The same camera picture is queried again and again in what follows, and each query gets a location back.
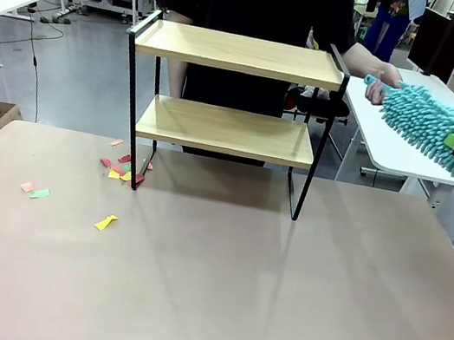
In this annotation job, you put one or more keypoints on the person left hand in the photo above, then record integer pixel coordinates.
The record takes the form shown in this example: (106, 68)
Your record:
(386, 77)

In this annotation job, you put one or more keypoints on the salmon paper scrap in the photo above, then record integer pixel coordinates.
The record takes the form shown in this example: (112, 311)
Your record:
(26, 186)

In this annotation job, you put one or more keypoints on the small green paper scrap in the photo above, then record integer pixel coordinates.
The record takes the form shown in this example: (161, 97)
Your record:
(126, 167)

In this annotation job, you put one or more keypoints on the large white desk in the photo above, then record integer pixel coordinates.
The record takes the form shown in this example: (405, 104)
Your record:
(392, 155)

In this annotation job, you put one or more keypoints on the black power strip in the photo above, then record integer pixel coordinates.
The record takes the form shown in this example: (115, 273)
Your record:
(55, 20)

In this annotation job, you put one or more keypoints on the black clamp pole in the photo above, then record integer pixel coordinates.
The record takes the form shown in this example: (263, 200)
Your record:
(443, 41)

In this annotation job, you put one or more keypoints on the orange paper scrap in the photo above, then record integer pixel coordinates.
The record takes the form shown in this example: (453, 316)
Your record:
(116, 142)
(149, 165)

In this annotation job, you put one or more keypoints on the pink paper scrap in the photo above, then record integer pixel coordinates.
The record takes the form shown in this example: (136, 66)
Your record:
(118, 169)

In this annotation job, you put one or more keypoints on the person in black shirt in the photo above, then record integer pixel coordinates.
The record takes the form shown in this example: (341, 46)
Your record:
(256, 3)

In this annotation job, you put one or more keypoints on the black office chair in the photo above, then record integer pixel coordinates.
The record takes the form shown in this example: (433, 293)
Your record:
(337, 108)

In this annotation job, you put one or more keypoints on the person in blue trousers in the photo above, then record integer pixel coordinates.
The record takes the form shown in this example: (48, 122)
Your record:
(385, 35)

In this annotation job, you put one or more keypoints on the twisted yellow paper scrap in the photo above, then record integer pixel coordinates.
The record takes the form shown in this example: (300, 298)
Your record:
(106, 222)

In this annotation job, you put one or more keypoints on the red paper scrap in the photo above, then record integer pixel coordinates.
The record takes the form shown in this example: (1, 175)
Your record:
(137, 180)
(106, 163)
(124, 157)

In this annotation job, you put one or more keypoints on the teal microfiber duster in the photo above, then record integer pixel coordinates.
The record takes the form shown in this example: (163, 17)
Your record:
(421, 116)

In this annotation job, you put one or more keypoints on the black monitor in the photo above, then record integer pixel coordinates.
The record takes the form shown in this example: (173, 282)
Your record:
(422, 37)

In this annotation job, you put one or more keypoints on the black frame wooden shelf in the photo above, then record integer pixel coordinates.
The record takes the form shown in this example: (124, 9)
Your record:
(238, 53)

